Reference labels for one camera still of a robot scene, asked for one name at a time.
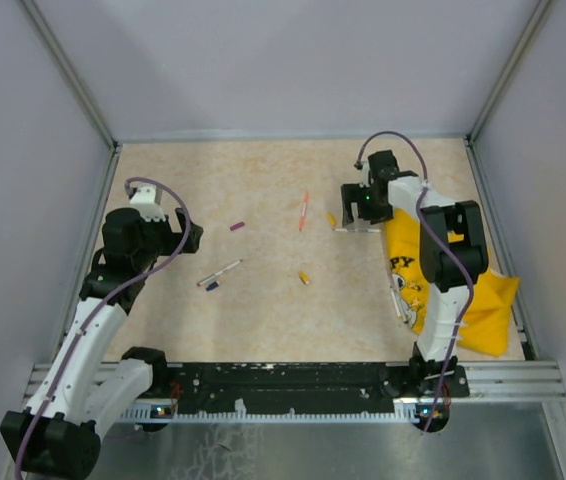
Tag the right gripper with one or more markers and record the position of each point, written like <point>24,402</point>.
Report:
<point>354,192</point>

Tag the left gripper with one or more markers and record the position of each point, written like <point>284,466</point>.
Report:
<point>176,239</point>

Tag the yellow pen cap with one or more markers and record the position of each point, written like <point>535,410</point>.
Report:
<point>304,278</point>
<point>332,220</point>

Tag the white yellow marker pen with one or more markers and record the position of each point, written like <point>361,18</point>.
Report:
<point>357,230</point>

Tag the purple pen cap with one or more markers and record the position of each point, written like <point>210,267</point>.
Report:
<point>236,226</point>

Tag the white purple marker pen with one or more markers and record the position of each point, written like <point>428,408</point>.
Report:
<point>210,278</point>

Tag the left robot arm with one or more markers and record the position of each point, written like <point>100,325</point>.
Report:
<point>60,431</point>

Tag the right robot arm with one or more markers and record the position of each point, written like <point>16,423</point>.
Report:
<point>452,256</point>

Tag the orange pen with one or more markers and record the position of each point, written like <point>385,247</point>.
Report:
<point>303,212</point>

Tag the blue pen cap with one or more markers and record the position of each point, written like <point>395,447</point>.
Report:
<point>212,286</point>

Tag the white pen on bag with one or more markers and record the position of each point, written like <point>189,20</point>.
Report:
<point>400,309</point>

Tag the yellow cloth bag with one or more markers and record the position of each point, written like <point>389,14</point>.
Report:
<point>485,325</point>

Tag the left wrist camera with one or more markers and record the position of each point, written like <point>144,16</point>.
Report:
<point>146,199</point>

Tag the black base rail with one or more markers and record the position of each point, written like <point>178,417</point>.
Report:
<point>279,388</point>

